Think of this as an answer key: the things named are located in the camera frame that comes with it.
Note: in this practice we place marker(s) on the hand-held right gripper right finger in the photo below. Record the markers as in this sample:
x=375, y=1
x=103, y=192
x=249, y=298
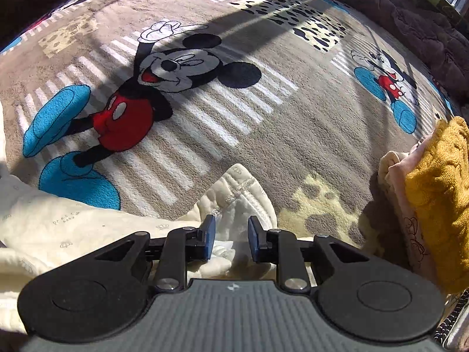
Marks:
x=253, y=237

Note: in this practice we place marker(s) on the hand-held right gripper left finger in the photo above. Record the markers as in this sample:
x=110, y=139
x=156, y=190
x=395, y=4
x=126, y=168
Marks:
x=209, y=235

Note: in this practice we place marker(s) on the cream quilted garment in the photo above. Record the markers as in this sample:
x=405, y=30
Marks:
x=110, y=223

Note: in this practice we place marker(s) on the printed cartoon mouse blanket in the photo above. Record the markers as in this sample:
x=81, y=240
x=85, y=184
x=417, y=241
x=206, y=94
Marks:
x=227, y=91

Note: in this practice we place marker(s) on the pink folded garment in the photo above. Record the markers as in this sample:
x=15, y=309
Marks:
x=403, y=205

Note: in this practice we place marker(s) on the mustard yellow knit sweater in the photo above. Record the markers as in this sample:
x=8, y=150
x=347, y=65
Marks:
x=441, y=205

